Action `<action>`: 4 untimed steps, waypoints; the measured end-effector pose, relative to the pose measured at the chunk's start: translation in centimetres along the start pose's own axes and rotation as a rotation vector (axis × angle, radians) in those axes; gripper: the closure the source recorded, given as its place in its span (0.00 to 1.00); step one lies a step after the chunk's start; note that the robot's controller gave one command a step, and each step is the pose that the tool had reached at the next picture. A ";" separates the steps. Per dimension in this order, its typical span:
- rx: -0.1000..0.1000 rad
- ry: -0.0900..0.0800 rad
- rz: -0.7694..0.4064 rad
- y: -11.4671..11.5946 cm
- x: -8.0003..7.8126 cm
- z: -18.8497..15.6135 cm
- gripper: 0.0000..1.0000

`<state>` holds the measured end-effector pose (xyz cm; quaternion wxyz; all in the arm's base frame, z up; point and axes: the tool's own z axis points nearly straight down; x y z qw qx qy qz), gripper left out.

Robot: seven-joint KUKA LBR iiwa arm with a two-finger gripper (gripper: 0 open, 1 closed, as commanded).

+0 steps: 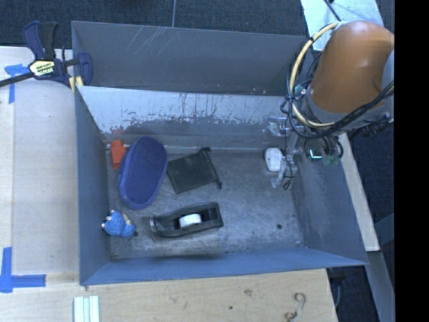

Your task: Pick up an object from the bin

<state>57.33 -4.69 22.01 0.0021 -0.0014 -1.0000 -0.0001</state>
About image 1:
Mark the grey metal bin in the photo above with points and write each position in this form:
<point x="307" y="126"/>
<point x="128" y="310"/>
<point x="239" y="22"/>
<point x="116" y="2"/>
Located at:
<point x="234" y="196"/>

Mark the white oval object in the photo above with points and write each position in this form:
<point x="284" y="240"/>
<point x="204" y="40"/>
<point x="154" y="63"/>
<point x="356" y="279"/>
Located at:
<point x="273" y="159"/>

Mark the orange small cylinder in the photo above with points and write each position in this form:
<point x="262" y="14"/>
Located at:
<point x="117" y="154"/>

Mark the blue oval mesh pouch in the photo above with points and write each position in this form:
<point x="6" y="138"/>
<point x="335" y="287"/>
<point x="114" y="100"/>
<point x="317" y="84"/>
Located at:
<point x="142" y="173"/>

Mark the black flat pouch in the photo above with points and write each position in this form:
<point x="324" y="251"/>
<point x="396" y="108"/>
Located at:
<point x="192" y="173"/>

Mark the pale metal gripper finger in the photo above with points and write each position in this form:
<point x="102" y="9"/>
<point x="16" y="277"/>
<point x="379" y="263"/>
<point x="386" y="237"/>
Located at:
<point x="275" y="127"/>
<point x="285" y="173"/>

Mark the black tape dispenser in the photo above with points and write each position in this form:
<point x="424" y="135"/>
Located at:
<point x="186" y="220"/>

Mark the blue toy figure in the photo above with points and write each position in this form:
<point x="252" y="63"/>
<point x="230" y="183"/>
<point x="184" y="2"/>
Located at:
<point x="117" y="225"/>

